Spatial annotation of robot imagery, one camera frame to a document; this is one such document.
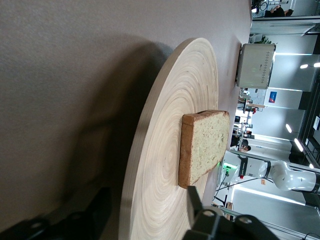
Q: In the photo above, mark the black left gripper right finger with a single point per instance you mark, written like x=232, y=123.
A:
x=196, y=212

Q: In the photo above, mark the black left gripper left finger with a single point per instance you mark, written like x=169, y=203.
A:
x=95, y=215

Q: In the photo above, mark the slice of bread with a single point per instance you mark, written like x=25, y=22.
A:
x=207, y=142

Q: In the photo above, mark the round wooden plate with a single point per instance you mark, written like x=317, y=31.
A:
x=155, y=150

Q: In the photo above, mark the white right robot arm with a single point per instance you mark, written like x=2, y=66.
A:
x=287, y=175

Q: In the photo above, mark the silver and beige toaster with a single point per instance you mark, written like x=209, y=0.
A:
x=252, y=67

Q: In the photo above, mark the seated person dark hair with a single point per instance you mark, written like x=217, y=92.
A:
x=243, y=145

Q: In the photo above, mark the blue and red poster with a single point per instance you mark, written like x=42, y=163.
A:
x=274, y=97

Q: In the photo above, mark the person in dark clothes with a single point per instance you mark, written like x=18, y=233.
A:
x=277, y=11

